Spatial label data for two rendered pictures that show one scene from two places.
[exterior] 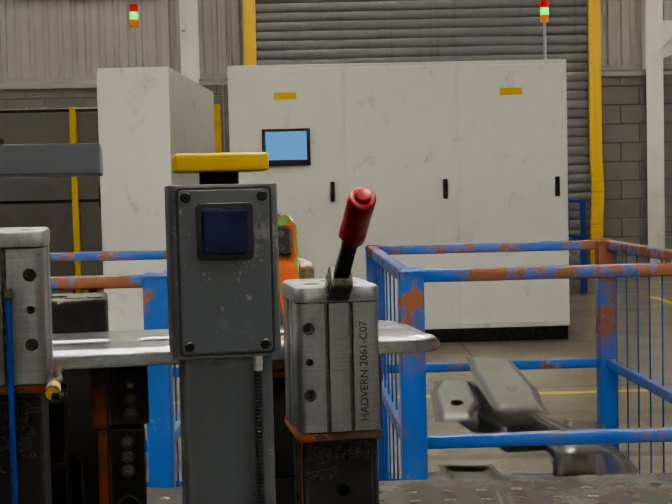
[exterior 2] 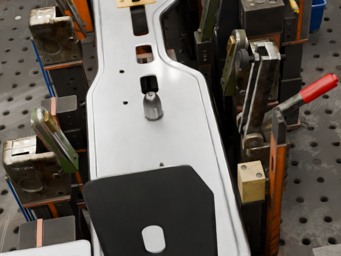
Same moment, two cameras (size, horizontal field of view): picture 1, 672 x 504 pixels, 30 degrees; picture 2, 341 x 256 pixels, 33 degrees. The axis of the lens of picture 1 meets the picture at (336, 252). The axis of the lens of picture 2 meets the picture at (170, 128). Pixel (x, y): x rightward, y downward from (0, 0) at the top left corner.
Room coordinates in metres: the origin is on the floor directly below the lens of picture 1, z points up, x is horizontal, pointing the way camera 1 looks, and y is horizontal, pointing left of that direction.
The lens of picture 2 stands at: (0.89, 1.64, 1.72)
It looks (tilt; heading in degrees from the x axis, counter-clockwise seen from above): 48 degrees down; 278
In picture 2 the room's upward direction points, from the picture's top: 8 degrees counter-clockwise
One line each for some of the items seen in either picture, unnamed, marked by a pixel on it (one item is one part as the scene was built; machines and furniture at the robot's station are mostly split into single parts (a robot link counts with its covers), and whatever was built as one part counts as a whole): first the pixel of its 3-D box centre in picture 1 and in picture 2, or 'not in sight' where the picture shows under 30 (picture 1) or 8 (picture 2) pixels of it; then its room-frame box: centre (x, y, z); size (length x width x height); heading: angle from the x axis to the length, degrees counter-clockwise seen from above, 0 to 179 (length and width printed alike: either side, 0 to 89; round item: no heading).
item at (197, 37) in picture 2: not in sight; (205, 88); (0.94, 0.73, 0.84); 0.04 x 0.03 x 0.29; 100
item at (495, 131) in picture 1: (397, 172); not in sight; (9.15, -0.46, 1.22); 2.40 x 0.54 x 2.45; 92
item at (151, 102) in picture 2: not in sight; (152, 106); (1.02, 0.95, 1.02); 0.03 x 0.03 x 0.07
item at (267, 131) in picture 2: not in sight; (262, 198); (0.83, 1.05, 0.88); 0.07 x 0.06 x 0.35; 10
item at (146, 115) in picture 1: (162, 179); not in sight; (10.03, 1.37, 1.22); 2.40 x 0.54 x 2.45; 178
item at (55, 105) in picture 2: not in sight; (74, 156); (1.20, 0.91, 0.84); 0.11 x 0.08 x 0.29; 10
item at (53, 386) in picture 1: (56, 380); not in sight; (0.91, 0.21, 1.00); 0.12 x 0.01 x 0.01; 10
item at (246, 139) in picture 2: not in sight; (252, 141); (0.86, 1.07, 1.06); 0.03 x 0.01 x 0.03; 10
